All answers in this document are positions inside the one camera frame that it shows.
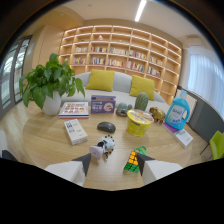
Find blue detergent bottle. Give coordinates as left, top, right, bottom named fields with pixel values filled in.
left=164, top=88, right=191, bottom=131

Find green scissors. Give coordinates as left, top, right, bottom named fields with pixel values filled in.
left=134, top=145, right=148, bottom=157

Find green chair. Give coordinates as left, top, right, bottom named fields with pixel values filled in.
left=200, top=130, right=224, bottom=161

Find white air conditioner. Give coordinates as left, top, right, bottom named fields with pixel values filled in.
left=185, top=36, right=205, bottom=48

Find purple box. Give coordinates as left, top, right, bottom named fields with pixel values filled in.
left=90, top=94, right=117, bottom=115

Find colourful pyramid puzzle cube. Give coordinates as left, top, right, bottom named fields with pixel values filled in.
left=123, top=150, right=140, bottom=174

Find tall green cactus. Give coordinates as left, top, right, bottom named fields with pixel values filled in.
left=134, top=92, right=150, bottom=112

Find green potted plant white pot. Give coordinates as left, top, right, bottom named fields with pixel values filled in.
left=18, top=52, right=86, bottom=117

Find grey sofa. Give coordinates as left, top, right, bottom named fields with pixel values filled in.
left=59, top=70, right=171, bottom=114

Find ceiling light strip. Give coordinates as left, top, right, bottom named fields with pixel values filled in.
left=134, top=0, right=148, bottom=23

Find yellow instant noodle bowl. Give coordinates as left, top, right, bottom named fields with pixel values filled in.
left=126, top=108, right=155, bottom=138

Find colourful book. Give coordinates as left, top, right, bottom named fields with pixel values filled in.
left=58, top=101, right=90, bottom=120

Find golden elephant figurine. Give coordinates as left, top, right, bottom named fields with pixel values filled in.
left=148, top=106, right=167, bottom=125

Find black and white toy figure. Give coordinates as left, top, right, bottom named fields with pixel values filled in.
left=88, top=134, right=116, bottom=163

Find white and purple book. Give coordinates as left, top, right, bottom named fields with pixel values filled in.
left=162, top=121, right=194, bottom=149

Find yellow cushion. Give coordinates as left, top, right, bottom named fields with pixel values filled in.
left=85, top=68, right=116, bottom=93
left=128, top=74, right=156, bottom=102

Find wooden bookshelf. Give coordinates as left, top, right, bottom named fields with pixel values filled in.
left=58, top=24, right=183, bottom=106

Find white rectangular box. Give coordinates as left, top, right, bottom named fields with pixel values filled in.
left=63, top=118, right=89, bottom=146

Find black computer mouse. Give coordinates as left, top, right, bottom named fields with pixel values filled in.
left=96, top=121, right=117, bottom=134

